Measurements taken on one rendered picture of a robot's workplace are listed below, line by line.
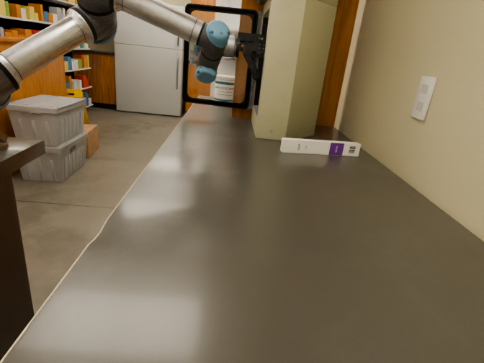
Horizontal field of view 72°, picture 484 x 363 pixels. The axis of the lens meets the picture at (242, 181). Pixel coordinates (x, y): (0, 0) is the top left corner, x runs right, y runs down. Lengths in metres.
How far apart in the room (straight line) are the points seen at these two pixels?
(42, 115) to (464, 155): 2.90
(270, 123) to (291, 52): 0.25
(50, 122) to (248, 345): 2.89
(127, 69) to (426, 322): 6.11
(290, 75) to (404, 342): 0.94
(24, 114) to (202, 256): 2.82
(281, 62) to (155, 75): 5.12
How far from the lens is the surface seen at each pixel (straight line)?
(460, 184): 0.91
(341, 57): 1.63
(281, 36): 1.20
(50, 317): 0.45
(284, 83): 1.21
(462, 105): 0.94
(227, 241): 0.56
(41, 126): 3.21
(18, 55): 1.20
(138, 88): 6.33
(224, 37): 1.12
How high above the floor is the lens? 1.23
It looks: 21 degrees down
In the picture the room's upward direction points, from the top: 6 degrees clockwise
